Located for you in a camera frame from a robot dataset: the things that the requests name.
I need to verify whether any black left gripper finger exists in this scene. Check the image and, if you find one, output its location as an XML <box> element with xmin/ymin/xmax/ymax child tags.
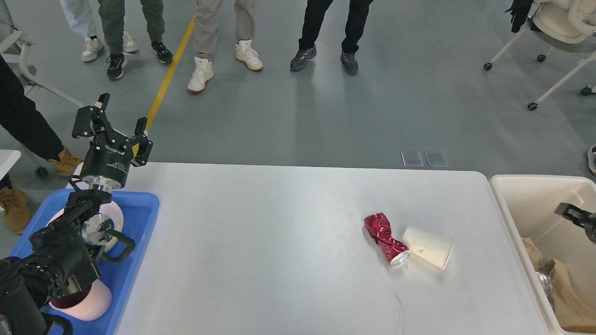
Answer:
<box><xmin>129</xmin><ymin>117</ymin><xmax>153</xmax><ymax>167</ymax></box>
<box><xmin>72</xmin><ymin>93</ymin><xmax>111</xmax><ymax>139</ymax></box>

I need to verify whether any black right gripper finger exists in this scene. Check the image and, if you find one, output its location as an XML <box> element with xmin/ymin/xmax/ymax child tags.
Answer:
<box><xmin>554</xmin><ymin>203</ymin><xmax>594</xmax><ymax>229</ymax></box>

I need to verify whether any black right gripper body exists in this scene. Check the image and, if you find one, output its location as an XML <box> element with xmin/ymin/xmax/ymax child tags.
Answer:
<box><xmin>584</xmin><ymin>216</ymin><xmax>596</xmax><ymax>243</ymax></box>

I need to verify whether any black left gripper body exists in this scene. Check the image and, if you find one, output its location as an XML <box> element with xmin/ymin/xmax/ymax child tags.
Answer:
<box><xmin>80</xmin><ymin>136</ymin><xmax>133</xmax><ymax>189</ymax></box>

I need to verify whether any brown paper ball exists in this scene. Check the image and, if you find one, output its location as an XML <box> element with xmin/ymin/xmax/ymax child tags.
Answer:
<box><xmin>522</xmin><ymin>238</ymin><xmax>543</xmax><ymax>271</ymax></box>

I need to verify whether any brown paper bag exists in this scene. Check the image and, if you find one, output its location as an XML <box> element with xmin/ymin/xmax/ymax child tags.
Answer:
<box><xmin>551</xmin><ymin>259</ymin><xmax>596</xmax><ymax>334</ymax></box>

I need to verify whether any white paper cup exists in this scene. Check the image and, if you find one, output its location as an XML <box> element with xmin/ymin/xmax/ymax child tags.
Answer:
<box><xmin>402</xmin><ymin>226</ymin><xmax>454</xmax><ymax>270</ymax></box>

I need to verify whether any red foil wrapper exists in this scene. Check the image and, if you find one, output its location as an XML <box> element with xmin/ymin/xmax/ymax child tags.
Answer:
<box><xmin>364</xmin><ymin>213</ymin><xmax>410</xmax><ymax>267</ymax></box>

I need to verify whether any silver foil wrapper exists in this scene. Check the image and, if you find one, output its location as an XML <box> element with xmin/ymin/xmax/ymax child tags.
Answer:
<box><xmin>535</xmin><ymin>257</ymin><xmax>555</xmax><ymax>311</ymax></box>

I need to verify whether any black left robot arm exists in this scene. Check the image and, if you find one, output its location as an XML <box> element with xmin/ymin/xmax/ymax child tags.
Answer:
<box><xmin>0</xmin><ymin>93</ymin><xmax>153</xmax><ymax>335</ymax></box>

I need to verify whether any white plastic bin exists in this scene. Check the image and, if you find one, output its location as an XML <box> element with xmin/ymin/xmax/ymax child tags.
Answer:
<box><xmin>489</xmin><ymin>174</ymin><xmax>596</xmax><ymax>335</ymax></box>

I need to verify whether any blue plastic tray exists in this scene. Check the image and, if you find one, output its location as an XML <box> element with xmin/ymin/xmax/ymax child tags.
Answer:
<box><xmin>9</xmin><ymin>188</ymin><xmax>160</xmax><ymax>335</ymax></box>

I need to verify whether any person with tan boots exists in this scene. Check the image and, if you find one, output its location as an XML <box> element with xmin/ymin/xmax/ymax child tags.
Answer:
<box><xmin>0</xmin><ymin>58</ymin><xmax>83</xmax><ymax>235</ymax></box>

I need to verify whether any person in white trousers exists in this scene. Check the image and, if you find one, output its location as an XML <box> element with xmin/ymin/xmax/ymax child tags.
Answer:
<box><xmin>60</xmin><ymin>0</ymin><xmax>139</xmax><ymax>62</ymax></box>

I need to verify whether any person in grey trousers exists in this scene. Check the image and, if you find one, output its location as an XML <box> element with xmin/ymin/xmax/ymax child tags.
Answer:
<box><xmin>97</xmin><ymin>0</ymin><xmax>174</xmax><ymax>80</ymax></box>

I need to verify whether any right clear floor plate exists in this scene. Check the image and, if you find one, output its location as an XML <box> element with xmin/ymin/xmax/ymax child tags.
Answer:
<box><xmin>424</xmin><ymin>151</ymin><xmax>448</xmax><ymax>167</ymax></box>

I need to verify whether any clear floor plate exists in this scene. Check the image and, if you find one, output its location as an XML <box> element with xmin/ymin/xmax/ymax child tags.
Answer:
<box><xmin>424</xmin><ymin>151</ymin><xmax>448</xmax><ymax>167</ymax></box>
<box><xmin>401</xmin><ymin>151</ymin><xmax>424</xmax><ymax>168</ymax></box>

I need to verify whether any person with white sneakers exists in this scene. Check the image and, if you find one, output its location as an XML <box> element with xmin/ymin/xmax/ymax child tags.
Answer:
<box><xmin>187</xmin><ymin>0</ymin><xmax>264</xmax><ymax>94</ymax></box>

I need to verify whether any left clear floor plate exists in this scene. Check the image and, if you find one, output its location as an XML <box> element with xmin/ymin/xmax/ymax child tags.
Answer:
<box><xmin>401</xmin><ymin>151</ymin><xmax>424</xmax><ymax>168</ymax></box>

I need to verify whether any white rolling chair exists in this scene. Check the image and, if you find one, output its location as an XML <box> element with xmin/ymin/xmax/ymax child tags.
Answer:
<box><xmin>483</xmin><ymin>0</ymin><xmax>596</xmax><ymax>111</ymax></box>

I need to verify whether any person in black trousers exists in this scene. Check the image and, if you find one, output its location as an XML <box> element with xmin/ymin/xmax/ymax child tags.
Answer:
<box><xmin>290</xmin><ymin>0</ymin><xmax>374</xmax><ymax>76</ymax></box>

